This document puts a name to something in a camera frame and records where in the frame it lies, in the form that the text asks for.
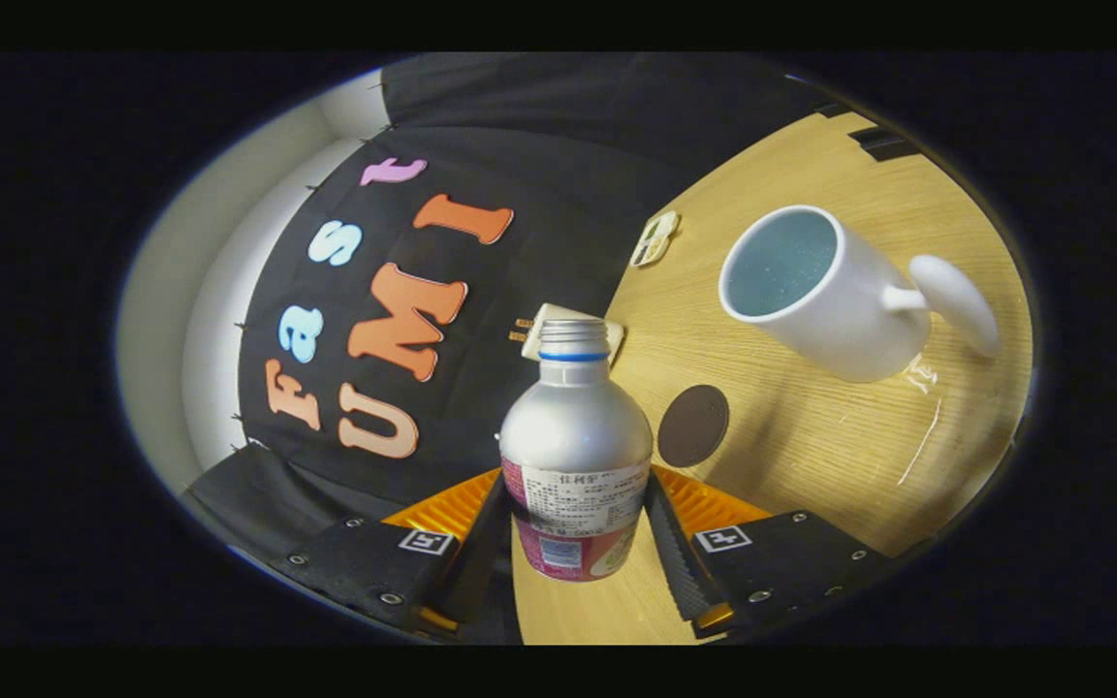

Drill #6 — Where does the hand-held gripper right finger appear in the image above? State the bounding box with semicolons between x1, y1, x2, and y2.
644;465;899;636

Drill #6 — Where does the brown round coaster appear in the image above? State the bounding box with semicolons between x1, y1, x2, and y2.
656;384;730;469

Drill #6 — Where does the black table edge bracket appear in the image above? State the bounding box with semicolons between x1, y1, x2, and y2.
847;126;920;162

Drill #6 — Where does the white cup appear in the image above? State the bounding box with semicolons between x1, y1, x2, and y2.
718;205;1003;384

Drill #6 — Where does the silver juice bottle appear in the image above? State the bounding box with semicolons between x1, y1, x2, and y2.
499;318;654;583

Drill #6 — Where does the black backdrop cloth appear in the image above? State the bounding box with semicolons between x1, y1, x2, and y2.
180;52;850;646

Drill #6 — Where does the white toaster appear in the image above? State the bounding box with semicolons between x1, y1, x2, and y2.
520;302;625;367

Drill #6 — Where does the wooden table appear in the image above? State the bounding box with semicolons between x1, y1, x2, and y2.
510;111;1035;646

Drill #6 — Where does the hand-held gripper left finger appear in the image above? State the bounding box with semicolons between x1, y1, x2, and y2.
272;468;511;641

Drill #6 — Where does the white compartment tray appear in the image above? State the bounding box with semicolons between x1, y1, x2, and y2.
630;210;682;269

